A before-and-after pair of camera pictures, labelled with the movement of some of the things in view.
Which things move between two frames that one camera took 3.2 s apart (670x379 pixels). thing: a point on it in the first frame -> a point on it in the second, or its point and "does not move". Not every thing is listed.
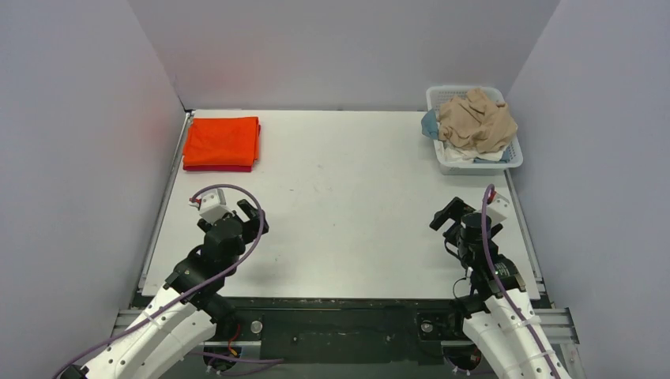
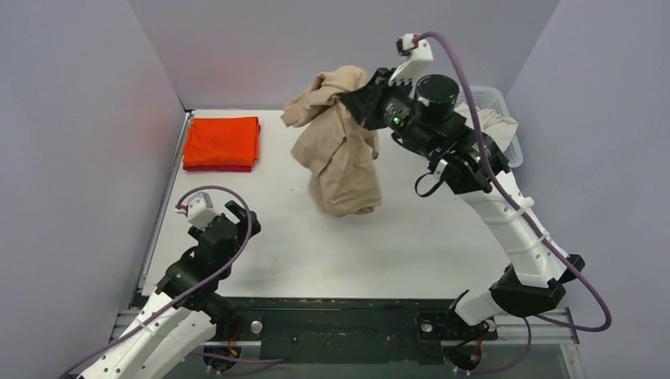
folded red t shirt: (219, 168) does not move
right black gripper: (453, 217) -> (370, 99)
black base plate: (345, 331) does not move
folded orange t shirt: (222, 141) does not move
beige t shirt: (476, 121) -> (330, 147)
